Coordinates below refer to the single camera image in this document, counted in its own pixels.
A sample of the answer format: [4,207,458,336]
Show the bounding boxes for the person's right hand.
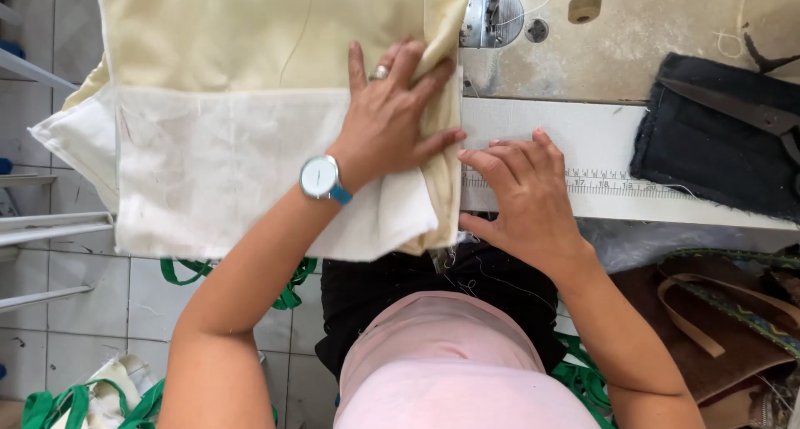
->
[457,127,595,275]

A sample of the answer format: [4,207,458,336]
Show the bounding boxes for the white cloth with printed ruler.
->
[459,97,800,232]

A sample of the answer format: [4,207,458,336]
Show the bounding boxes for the white metal rack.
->
[0,4,115,314]

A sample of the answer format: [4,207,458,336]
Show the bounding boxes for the green strap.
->
[550,332,616,429]
[159,257,320,311]

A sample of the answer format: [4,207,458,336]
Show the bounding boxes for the cream fabric bag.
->
[28,0,476,262]

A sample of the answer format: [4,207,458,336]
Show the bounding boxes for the person's pink shirt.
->
[333,290,601,429]

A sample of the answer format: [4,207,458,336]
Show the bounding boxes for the person's left hand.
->
[326,35,467,195]

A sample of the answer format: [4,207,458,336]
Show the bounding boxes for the heap of bags with green straps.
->
[20,354,166,429]

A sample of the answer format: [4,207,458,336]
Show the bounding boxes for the dark blue denim cloth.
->
[629,52,800,224]

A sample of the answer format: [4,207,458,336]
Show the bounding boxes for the person's black trousers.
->
[314,213,568,383]

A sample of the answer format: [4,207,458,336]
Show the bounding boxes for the clear plastic sheet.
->
[575,218,800,275]

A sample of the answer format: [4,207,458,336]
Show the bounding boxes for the brown bag with patterned strap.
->
[609,248,800,429]

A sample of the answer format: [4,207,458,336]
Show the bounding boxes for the silver wristwatch with blue strap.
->
[299,155,354,206]

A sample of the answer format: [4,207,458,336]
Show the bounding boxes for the black scissors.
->
[657,76,800,167]

